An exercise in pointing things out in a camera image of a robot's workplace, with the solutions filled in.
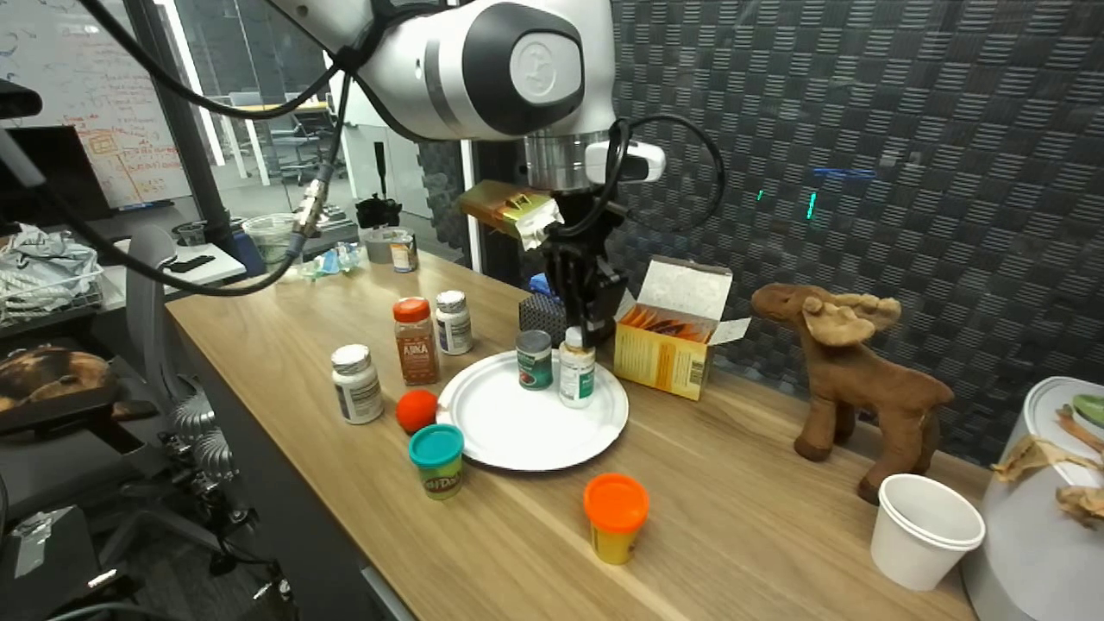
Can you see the brown plush moose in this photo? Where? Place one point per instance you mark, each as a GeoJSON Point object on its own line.
{"type": "Point", "coordinates": [863, 392]}

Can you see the grey round container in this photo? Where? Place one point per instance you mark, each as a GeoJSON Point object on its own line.
{"type": "Point", "coordinates": [277, 240]}

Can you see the yellow cardboard box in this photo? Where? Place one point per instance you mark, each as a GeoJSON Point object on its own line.
{"type": "Point", "coordinates": [667, 345]}

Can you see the black stand pole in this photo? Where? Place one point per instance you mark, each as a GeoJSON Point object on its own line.
{"type": "Point", "coordinates": [175, 115]}

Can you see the red toy strawberry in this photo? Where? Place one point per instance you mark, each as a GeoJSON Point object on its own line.
{"type": "Point", "coordinates": [420, 411]}

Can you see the tin can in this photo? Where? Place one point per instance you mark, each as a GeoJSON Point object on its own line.
{"type": "Point", "coordinates": [401, 250]}

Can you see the white pill bottle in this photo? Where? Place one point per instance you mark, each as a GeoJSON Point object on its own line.
{"type": "Point", "coordinates": [453, 326]}
{"type": "Point", "coordinates": [356, 389]}

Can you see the small black camera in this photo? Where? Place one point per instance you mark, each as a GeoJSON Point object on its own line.
{"type": "Point", "coordinates": [379, 211]}

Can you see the pile of grey clothes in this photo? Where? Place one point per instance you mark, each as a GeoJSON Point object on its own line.
{"type": "Point", "coordinates": [45, 279]}

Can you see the white paper cup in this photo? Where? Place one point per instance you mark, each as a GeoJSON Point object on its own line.
{"type": "Point", "coordinates": [919, 537]}

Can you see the white bucket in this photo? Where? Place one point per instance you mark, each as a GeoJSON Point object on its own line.
{"type": "Point", "coordinates": [1036, 539]}

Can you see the teal lid dough tub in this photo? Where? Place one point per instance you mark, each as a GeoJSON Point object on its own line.
{"type": "Point", "coordinates": [436, 455]}

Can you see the white paper plate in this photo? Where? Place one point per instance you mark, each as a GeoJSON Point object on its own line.
{"type": "Point", "coordinates": [518, 426]}

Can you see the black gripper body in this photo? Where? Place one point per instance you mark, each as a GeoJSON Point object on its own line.
{"type": "Point", "coordinates": [588, 259]}

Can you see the orange lid dough tub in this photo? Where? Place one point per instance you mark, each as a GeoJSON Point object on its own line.
{"type": "Point", "coordinates": [617, 513]}

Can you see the small white cap bottle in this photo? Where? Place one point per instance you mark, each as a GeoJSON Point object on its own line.
{"type": "Point", "coordinates": [576, 374]}

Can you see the spice bottle with orange lid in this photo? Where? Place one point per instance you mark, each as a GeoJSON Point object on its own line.
{"type": "Point", "coordinates": [417, 345]}

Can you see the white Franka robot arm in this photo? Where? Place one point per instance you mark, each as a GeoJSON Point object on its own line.
{"type": "Point", "coordinates": [459, 70]}

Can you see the black monitor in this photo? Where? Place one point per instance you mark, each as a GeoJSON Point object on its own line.
{"type": "Point", "coordinates": [45, 174]}

